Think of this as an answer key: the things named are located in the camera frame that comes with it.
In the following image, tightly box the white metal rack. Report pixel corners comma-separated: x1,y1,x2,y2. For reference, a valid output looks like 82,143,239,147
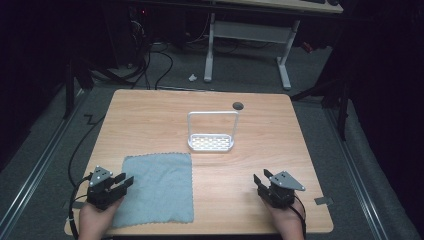
186,110,241,154

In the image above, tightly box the person's right hand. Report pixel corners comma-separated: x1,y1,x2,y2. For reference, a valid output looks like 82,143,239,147
263,199,306,240

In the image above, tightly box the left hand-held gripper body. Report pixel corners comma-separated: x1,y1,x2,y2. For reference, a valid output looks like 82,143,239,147
87,165,123,211

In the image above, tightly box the grey cloth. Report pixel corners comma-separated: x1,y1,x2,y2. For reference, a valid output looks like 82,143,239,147
112,152,195,229

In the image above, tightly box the black floor cable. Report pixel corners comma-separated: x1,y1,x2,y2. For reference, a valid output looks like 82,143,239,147
67,113,107,188

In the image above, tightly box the metal floor rail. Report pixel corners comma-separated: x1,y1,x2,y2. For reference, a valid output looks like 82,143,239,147
0,89,86,232
324,106,390,240

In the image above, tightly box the bundle of black cables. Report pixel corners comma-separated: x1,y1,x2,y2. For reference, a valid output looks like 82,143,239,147
128,18,175,91

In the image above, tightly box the person's left hand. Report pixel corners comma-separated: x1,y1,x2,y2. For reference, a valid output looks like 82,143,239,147
78,196,124,240

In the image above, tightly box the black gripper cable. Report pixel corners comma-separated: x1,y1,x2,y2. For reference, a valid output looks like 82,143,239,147
288,194,307,240
67,173,93,240

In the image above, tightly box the white-legged desk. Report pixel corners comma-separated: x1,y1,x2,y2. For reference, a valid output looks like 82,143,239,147
203,0,345,91

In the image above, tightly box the black stand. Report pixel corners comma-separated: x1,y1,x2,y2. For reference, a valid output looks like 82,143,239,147
289,78,353,142
62,58,96,120

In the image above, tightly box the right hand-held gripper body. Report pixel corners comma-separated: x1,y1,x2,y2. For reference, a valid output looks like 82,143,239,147
258,170,306,210

